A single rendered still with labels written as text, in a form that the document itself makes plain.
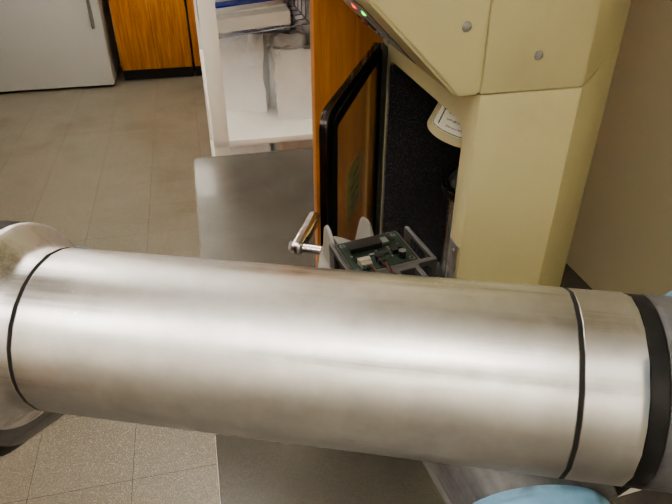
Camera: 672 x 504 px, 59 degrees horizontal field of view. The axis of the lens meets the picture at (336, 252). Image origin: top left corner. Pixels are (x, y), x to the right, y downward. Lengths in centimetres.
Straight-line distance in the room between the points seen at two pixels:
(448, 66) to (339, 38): 37
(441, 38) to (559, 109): 15
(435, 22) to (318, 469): 55
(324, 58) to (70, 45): 476
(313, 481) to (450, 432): 59
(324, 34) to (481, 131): 38
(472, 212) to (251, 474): 43
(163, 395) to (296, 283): 7
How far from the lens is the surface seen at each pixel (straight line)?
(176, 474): 206
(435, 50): 58
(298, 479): 82
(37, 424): 46
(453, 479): 37
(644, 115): 111
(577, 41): 65
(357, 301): 23
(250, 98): 202
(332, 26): 94
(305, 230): 76
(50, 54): 567
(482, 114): 62
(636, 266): 115
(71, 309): 26
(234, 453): 85
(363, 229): 56
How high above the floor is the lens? 160
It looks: 33 degrees down
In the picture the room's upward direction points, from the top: straight up
